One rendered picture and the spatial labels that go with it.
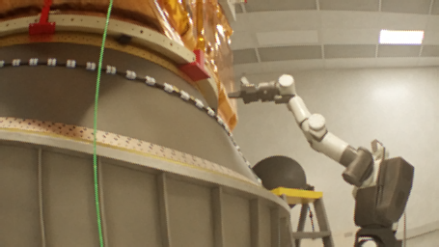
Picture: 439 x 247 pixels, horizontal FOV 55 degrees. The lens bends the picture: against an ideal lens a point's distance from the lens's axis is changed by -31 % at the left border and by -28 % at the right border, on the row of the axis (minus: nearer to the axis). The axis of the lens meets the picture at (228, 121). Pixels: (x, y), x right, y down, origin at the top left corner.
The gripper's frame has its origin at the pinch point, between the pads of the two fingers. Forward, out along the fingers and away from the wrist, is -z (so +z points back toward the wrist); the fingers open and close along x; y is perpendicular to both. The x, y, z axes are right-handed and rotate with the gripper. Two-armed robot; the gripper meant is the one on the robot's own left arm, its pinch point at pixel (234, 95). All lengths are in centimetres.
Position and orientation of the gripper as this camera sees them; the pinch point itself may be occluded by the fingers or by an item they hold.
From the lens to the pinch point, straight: 250.0
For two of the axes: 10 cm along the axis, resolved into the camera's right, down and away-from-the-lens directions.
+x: 1.8, 3.5, 9.2
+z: 9.8, -1.1, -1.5
